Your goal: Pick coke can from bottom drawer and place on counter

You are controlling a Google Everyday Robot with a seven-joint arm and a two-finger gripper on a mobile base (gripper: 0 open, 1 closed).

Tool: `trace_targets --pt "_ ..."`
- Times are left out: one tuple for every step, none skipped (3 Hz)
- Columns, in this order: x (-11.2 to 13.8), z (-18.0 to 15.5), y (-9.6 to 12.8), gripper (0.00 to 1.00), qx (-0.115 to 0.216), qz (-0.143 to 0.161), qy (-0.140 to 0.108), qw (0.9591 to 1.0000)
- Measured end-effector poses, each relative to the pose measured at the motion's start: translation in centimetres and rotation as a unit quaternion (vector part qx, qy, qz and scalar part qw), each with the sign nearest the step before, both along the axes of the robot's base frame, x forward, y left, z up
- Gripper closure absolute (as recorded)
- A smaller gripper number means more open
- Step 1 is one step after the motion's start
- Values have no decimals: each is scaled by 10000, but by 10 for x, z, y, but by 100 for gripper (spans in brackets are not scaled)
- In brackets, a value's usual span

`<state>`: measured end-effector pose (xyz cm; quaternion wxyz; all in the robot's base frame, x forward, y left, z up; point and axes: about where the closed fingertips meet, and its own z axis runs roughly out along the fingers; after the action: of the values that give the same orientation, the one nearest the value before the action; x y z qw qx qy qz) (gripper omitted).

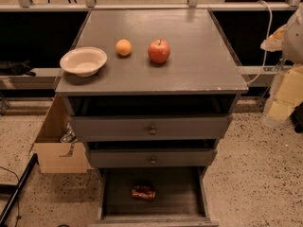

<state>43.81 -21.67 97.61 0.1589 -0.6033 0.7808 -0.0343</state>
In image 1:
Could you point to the grey wooden drawer cabinet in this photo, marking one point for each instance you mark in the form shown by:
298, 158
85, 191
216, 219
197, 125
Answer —
200, 78

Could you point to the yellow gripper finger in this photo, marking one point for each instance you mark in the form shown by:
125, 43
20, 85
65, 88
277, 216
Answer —
286, 94
274, 42

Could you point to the cardboard box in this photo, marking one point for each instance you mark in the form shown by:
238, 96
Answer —
55, 156

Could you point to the orange fruit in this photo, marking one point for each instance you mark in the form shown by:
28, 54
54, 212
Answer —
123, 47

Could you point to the red apple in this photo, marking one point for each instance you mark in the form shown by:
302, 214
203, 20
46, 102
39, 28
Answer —
159, 51

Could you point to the black cloth on shelf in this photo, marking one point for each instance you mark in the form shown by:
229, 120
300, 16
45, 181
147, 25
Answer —
16, 68

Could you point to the white bowl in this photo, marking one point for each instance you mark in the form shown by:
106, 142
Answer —
83, 61

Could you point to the red coke can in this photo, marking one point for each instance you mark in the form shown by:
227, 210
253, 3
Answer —
143, 192

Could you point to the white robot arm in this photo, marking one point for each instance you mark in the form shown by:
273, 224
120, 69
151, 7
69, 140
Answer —
292, 41

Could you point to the grey open bottom drawer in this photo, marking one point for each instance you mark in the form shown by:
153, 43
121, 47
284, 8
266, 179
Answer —
179, 198

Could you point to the grey middle drawer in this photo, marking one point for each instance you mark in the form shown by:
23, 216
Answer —
150, 157

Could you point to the grey top drawer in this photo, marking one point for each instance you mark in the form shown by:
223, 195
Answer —
136, 128

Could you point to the black bar on floor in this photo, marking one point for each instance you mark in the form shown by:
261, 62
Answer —
11, 192

